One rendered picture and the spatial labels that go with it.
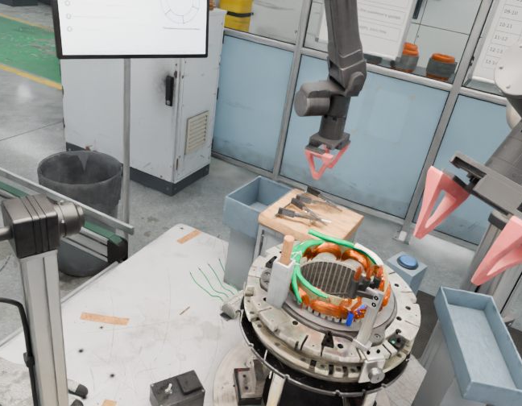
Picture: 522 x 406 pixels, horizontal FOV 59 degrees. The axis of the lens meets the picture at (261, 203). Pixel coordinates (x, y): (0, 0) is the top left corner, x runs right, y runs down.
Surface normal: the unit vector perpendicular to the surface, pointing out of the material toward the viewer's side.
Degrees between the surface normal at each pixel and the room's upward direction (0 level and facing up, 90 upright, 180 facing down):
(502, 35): 90
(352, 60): 101
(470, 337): 0
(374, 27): 90
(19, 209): 0
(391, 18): 90
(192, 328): 0
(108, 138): 90
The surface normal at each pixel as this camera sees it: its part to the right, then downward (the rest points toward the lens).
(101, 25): 0.60, 0.36
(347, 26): 0.36, 0.66
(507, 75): -0.70, -0.33
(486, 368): 0.15, -0.86
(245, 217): -0.52, 0.36
